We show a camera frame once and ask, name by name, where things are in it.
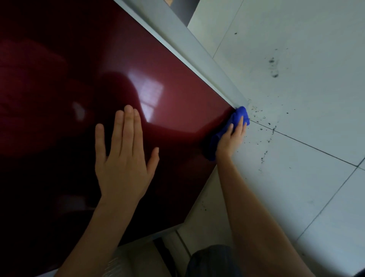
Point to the person's left hand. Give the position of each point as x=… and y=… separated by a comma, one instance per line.
x=122, y=174

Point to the person's right fingers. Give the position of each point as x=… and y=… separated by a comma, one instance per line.
x=238, y=128

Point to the person's left middle finger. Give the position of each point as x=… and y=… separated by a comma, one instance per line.
x=128, y=129

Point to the person's dark shorts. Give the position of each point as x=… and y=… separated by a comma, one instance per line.
x=212, y=262

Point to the person's left thumb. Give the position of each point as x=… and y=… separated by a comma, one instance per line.
x=152, y=162

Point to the grey cabinet frame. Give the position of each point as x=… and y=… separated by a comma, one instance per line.
x=182, y=45

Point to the person's right hand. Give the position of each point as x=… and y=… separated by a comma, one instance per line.
x=228, y=144

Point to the person's left forearm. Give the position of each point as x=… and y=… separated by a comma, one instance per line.
x=97, y=236

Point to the person's right forearm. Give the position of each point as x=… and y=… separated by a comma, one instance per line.
x=253, y=222

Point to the person's left little finger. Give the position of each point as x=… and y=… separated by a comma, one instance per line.
x=100, y=144

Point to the dark red glossy cabinet door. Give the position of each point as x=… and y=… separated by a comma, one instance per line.
x=71, y=114

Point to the blue cleaning cloth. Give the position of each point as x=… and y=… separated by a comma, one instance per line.
x=225, y=128

